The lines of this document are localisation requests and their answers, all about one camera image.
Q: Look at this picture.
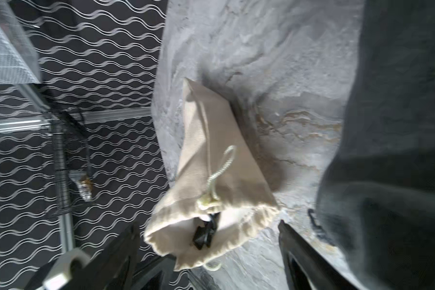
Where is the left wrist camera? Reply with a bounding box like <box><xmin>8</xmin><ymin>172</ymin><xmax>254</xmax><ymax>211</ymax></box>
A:
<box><xmin>42</xmin><ymin>248</ymin><xmax>91</xmax><ymax>290</ymax></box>

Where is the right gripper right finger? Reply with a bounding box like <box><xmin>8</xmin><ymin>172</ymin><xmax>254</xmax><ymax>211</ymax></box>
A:
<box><xmin>278</xmin><ymin>220</ymin><xmax>356</xmax><ymax>290</ymax></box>

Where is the black wire wall basket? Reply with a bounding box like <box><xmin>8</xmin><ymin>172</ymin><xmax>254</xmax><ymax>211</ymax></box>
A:
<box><xmin>48</xmin><ymin>108</ymin><xmax>94</xmax><ymax>217</ymax></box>

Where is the white mesh wall basket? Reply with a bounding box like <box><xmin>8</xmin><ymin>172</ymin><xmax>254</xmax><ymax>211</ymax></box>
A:
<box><xmin>0</xmin><ymin>1</ymin><xmax>42</xmax><ymax>85</ymax></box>

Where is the item in black basket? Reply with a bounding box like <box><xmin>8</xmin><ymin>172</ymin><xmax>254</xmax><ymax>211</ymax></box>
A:
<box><xmin>68</xmin><ymin>170</ymin><xmax>93</xmax><ymax>203</ymax></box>

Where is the dark grey hair dryer bag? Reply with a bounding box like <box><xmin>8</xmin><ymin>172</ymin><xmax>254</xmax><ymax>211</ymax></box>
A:
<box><xmin>315</xmin><ymin>1</ymin><xmax>435</xmax><ymax>290</ymax></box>

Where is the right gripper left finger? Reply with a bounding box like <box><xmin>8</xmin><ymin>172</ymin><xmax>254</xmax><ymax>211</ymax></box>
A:
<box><xmin>62</xmin><ymin>222</ymin><xmax>140</xmax><ymax>290</ymax></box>

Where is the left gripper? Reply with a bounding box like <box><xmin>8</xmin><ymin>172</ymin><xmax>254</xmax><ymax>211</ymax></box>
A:
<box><xmin>130</xmin><ymin>255</ymin><xmax>186</xmax><ymax>290</ymax></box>

